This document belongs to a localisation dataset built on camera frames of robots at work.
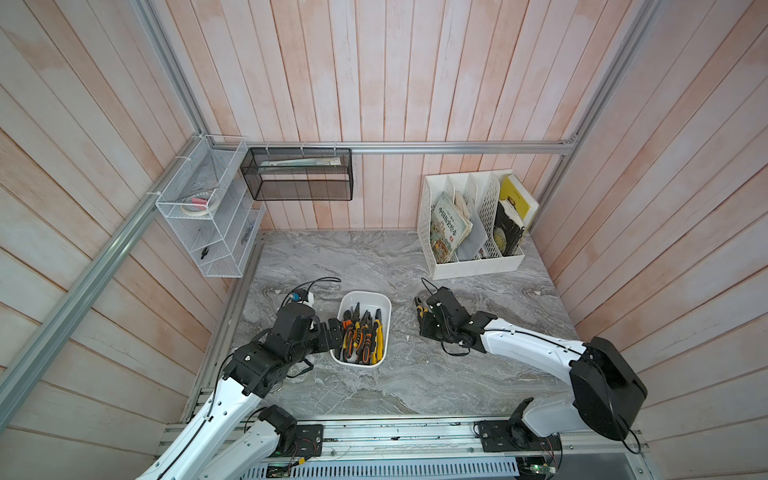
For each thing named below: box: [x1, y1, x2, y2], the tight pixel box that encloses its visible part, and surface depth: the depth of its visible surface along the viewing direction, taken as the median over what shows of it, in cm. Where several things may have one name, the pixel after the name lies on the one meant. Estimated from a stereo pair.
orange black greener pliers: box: [341, 310, 356, 362], surface depth 90 cm
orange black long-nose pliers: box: [356, 310, 373, 364], surface depth 87 cm
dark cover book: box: [493, 199, 526, 257], surface depth 100 cm
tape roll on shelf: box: [180, 196, 210, 217], surface depth 75 cm
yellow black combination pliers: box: [371, 308, 385, 365], surface depth 89 cm
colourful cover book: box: [430, 192, 473, 264], surface depth 103 cm
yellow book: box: [500, 174, 539, 222], surface depth 97 cm
